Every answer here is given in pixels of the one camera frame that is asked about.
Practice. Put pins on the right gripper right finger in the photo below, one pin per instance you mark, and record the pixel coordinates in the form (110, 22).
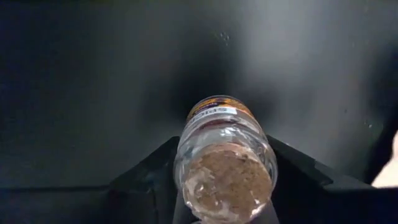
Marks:
(317, 202)

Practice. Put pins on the small clear spice jar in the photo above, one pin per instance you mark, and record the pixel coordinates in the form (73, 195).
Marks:
(227, 180)

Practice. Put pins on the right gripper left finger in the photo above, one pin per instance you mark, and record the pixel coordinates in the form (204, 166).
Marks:
(146, 193)

